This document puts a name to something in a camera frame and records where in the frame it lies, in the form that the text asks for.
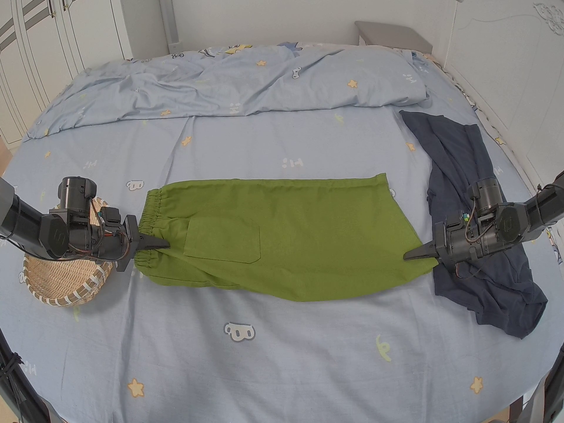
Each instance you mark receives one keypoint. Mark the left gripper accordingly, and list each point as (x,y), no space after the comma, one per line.
(105,245)

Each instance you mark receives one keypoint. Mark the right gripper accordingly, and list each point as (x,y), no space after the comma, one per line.
(462,245)

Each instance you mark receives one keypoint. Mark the green shorts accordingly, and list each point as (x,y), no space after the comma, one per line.
(308,236)

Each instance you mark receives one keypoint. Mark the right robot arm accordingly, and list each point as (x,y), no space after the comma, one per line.
(513,223)

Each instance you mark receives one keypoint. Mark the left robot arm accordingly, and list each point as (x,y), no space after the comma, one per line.
(26,223)

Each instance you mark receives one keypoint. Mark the round woven basket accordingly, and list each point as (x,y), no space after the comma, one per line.
(57,280)

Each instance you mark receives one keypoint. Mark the dark blue garment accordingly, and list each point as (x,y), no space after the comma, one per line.
(449,157)

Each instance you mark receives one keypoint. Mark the bed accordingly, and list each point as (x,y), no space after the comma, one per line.
(282,346)

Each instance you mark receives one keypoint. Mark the white wardrobe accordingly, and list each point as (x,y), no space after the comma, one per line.
(44,38)

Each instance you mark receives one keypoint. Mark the grey bedside table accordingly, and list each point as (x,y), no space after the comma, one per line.
(387,35)

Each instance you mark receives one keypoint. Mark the pale blue quilt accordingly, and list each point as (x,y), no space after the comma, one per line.
(264,86)

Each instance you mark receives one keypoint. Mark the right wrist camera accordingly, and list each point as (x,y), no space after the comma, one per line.
(458,226)

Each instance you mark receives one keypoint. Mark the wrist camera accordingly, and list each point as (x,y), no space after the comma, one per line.
(110,218)
(458,226)

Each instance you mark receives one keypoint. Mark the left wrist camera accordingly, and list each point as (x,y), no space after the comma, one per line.
(110,218)

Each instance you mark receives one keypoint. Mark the grey vertical wall duct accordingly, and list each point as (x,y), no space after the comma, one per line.
(167,11)

